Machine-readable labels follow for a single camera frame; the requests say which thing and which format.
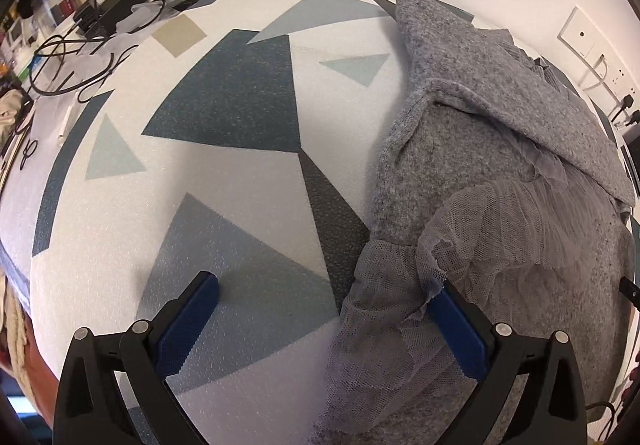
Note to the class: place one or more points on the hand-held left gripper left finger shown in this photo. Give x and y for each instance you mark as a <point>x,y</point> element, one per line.
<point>187,325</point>

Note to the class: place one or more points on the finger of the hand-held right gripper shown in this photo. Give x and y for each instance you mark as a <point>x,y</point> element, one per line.
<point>631,292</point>

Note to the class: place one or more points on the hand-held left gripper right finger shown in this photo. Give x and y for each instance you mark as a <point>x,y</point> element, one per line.
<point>460,330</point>

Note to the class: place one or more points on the grey knit sweater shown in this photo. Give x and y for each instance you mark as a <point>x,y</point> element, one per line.
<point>450,150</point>

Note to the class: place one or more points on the black monitor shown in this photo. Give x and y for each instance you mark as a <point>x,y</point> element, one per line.
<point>634,145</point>

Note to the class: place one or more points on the black plug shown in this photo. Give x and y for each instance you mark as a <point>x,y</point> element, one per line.
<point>626,101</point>

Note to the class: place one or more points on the geometric patterned foam mat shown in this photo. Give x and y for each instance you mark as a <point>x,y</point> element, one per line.
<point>225,90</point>

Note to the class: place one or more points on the cream jacket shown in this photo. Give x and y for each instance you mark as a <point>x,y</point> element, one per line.
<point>10,115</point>

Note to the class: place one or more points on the black electronic device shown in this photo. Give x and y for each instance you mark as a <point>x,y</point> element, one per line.
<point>112,7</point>

